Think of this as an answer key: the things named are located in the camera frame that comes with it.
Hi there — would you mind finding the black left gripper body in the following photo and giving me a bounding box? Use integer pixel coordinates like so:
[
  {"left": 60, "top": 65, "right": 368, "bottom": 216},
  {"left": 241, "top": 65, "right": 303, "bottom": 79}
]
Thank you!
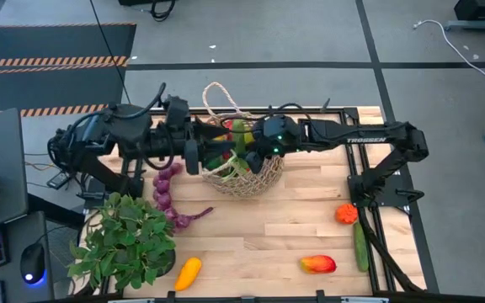
[{"left": 164, "top": 95, "right": 202, "bottom": 176}]

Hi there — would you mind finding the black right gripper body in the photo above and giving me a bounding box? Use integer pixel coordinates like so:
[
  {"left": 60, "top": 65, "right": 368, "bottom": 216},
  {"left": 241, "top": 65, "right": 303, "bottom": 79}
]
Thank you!
[{"left": 245, "top": 145, "right": 286, "bottom": 174}]

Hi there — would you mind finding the white and green leek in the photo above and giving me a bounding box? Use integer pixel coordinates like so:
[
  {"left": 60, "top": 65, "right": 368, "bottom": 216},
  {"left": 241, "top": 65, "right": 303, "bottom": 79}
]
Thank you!
[{"left": 219, "top": 119, "right": 254, "bottom": 183}]

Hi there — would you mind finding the woven straw basket with handles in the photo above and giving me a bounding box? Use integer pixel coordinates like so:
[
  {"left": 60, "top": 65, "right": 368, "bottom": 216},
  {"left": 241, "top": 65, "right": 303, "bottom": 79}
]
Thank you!
[{"left": 200, "top": 81, "right": 288, "bottom": 199}]

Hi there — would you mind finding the purple garlic braid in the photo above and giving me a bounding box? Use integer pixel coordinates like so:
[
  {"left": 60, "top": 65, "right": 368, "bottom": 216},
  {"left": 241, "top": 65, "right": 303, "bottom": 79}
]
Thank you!
[{"left": 152, "top": 162, "right": 215, "bottom": 231}]

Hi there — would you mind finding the red and yellow mango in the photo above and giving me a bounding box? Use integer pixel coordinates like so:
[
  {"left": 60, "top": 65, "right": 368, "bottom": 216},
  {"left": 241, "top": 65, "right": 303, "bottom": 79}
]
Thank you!
[{"left": 299, "top": 253, "right": 338, "bottom": 275}]

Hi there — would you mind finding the potted green leafy plant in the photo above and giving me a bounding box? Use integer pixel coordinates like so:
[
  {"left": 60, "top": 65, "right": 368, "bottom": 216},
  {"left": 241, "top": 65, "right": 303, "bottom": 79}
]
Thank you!
[{"left": 66, "top": 192, "right": 177, "bottom": 295}]

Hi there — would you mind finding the small black control box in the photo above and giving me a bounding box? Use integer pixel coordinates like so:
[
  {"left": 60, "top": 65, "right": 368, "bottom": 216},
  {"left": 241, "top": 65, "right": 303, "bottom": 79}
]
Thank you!
[{"left": 46, "top": 170, "right": 73, "bottom": 190}]

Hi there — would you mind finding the black hazard-striped floor mat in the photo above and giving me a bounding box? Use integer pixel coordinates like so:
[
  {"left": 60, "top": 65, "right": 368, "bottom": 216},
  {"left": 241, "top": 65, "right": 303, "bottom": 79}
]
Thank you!
[{"left": 0, "top": 23, "right": 137, "bottom": 119}]

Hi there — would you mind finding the dark grey desk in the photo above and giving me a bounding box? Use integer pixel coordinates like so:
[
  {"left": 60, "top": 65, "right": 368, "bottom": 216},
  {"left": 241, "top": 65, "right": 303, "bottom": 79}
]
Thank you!
[{"left": 0, "top": 108, "right": 55, "bottom": 303}]

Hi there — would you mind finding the black computer mouse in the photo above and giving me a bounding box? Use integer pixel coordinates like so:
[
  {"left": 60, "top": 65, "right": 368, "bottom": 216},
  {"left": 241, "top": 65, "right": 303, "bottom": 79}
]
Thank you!
[{"left": 19, "top": 242, "right": 47, "bottom": 282}]

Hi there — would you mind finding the grey metal stand leg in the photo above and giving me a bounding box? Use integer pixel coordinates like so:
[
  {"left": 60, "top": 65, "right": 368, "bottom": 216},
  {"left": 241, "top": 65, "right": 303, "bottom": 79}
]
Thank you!
[{"left": 444, "top": 0, "right": 485, "bottom": 32}]

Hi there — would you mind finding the black equipment box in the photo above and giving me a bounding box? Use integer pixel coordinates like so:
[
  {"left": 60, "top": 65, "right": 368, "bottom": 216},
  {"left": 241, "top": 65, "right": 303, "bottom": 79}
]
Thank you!
[{"left": 454, "top": 0, "right": 485, "bottom": 22}]

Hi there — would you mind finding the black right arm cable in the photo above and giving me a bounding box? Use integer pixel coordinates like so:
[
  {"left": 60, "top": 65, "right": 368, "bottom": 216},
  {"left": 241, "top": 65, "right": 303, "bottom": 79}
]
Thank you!
[{"left": 221, "top": 102, "right": 312, "bottom": 127}]

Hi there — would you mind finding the black metal table frame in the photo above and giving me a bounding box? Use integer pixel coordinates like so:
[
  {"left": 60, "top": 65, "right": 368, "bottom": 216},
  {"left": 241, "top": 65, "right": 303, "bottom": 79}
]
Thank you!
[{"left": 122, "top": 95, "right": 429, "bottom": 303}]

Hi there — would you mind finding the thin black hanging cable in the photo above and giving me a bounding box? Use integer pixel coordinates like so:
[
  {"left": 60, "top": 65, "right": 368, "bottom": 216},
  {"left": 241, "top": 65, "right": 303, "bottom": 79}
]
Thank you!
[{"left": 88, "top": 0, "right": 133, "bottom": 109}]

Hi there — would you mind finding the black coiled cable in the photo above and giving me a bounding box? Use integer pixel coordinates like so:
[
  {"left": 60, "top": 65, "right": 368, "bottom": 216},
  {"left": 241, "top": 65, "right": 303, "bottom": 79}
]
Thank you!
[{"left": 149, "top": 0, "right": 177, "bottom": 23}]

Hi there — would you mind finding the black corrugated cable conduit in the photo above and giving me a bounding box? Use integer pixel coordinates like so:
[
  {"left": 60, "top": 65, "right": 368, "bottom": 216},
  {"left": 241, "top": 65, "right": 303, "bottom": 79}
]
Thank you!
[{"left": 356, "top": 205, "right": 425, "bottom": 294}]

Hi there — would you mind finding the white floor cable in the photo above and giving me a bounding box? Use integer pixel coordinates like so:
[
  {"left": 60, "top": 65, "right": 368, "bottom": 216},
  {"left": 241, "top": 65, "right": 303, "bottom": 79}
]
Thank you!
[{"left": 413, "top": 19, "right": 485, "bottom": 96}]

